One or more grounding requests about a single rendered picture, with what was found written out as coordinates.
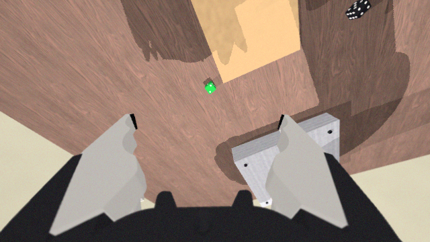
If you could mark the black die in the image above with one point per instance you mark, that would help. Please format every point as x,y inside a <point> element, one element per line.
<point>358,9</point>

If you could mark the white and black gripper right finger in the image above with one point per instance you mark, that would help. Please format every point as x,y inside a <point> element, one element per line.
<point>311,187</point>

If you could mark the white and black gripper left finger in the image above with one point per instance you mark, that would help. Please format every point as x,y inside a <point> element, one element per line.
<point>89,192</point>

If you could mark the tan flat mat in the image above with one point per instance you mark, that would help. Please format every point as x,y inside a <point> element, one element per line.
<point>244,35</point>

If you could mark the green die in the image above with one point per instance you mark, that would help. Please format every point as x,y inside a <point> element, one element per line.
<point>210,87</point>

